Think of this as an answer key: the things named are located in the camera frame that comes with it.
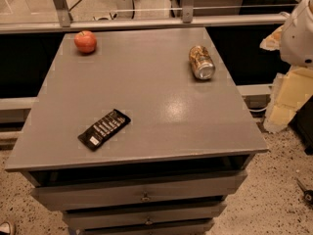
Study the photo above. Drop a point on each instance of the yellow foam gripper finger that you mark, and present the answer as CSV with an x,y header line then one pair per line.
x,y
290,92

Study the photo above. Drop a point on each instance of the orange soda can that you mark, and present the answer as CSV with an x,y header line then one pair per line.
x,y
202,65

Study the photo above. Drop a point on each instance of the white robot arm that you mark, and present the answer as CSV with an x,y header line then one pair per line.
x,y
298,31

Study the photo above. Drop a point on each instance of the black tool on floor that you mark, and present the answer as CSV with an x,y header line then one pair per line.
x,y
307,194

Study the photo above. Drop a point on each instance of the grey drawer cabinet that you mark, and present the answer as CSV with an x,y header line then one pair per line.
x,y
179,125

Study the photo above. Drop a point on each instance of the bottom grey drawer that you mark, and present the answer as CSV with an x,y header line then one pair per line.
x,y
184,227

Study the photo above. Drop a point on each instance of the grey drawer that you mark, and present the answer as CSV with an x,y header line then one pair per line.
x,y
147,215
184,227
141,191

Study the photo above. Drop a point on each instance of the black snack bar wrapper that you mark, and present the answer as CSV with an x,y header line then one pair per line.
x,y
103,129

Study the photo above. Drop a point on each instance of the red apple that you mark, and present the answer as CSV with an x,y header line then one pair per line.
x,y
85,41

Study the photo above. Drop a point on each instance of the middle grey drawer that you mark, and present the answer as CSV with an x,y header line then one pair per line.
x,y
147,215

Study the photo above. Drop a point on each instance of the top grey drawer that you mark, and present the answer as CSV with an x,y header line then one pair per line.
x,y
141,191

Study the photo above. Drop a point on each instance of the white shoe tip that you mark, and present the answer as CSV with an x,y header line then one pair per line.
x,y
7,228

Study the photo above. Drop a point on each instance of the metal window frame rail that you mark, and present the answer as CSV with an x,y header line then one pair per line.
x,y
24,16

